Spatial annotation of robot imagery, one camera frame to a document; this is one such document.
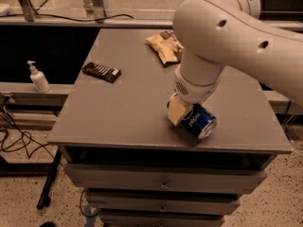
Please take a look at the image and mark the grey top drawer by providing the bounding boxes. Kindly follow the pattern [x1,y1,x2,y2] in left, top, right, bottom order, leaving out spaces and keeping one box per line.
[64,164,266,194]

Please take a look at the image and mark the grey drawer cabinet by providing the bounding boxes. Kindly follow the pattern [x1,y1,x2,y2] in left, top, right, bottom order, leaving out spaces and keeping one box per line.
[46,27,294,227]

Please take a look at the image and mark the white pump bottle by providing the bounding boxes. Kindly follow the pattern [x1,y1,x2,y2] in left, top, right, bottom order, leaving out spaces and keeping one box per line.
[27,61,50,93]

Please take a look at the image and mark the black metal stand leg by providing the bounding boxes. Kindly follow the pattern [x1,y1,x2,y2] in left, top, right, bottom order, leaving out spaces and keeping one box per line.
[37,150,62,210]

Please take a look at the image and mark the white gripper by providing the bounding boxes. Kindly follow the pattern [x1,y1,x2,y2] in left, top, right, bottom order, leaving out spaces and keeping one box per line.
[168,63,223,126]

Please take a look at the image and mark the brown and yellow chip bag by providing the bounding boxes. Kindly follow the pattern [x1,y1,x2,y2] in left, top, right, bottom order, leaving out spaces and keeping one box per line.
[146,30,184,64]

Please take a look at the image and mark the black cable on ledge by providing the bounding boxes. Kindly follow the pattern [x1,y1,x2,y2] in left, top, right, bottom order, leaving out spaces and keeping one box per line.
[0,12,134,23]

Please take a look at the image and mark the grey bottom drawer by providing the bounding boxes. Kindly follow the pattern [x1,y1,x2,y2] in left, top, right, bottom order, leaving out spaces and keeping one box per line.
[98,210,223,227]

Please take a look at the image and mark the metal railing post middle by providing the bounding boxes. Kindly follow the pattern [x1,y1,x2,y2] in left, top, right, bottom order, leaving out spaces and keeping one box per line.
[92,0,105,22]

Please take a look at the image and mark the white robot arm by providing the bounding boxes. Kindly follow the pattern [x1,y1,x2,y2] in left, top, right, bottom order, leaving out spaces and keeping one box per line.
[172,0,303,106]

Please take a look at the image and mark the grey middle drawer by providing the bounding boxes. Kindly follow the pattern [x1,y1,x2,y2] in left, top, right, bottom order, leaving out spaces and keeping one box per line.
[85,190,241,216]

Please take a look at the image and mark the metal railing post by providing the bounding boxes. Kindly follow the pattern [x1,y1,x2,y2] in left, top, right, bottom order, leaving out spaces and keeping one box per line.
[18,0,37,22]
[92,0,105,22]

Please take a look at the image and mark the metal railing post left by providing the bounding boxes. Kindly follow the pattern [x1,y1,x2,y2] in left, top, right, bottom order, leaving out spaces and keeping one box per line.
[18,0,37,22]

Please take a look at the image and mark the grey drawer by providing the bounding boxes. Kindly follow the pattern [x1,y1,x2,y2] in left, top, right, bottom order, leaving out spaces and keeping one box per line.
[85,190,241,216]
[98,210,223,227]
[64,164,266,194]

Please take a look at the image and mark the black floor cables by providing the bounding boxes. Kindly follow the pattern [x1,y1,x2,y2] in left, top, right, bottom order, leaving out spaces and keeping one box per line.
[0,93,58,160]

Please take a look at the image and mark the blue pepsi can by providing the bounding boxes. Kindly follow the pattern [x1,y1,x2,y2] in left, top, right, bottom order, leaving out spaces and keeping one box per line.
[181,104,217,139]

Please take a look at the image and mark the black snack bar packet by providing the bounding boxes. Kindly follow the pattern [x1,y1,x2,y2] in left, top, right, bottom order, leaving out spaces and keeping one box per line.
[82,62,121,83]

